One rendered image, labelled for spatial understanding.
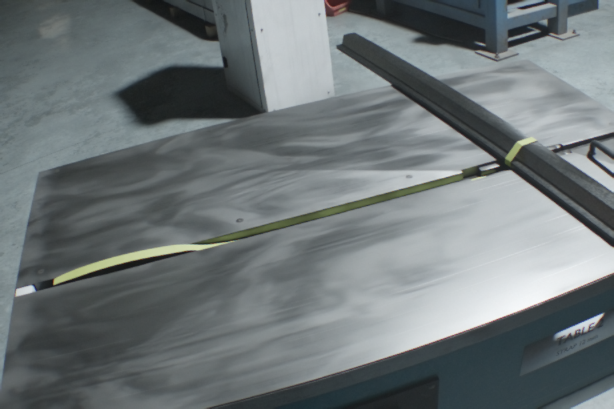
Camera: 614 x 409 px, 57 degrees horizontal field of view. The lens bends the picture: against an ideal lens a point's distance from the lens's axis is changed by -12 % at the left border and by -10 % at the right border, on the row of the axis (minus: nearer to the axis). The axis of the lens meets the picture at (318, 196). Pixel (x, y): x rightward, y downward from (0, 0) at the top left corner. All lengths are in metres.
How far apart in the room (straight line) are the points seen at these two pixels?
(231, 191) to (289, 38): 1.92
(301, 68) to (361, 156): 1.93
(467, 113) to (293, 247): 0.35
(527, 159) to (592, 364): 0.27
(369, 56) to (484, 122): 0.36
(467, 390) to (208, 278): 0.30
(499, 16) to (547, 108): 2.29
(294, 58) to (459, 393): 2.23
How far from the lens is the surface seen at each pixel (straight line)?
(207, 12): 4.19
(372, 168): 0.82
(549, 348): 0.68
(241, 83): 2.95
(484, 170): 0.82
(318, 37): 2.77
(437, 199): 0.75
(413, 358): 0.58
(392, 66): 1.09
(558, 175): 0.77
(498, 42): 3.31
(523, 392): 0.72
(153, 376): 0.59
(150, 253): 0.73
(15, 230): 2.49
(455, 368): 0.62
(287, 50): 2.71
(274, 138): 0.93
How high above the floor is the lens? 1.15
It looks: 32 degrees down
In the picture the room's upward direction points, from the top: 8 degrees counter-clockwise
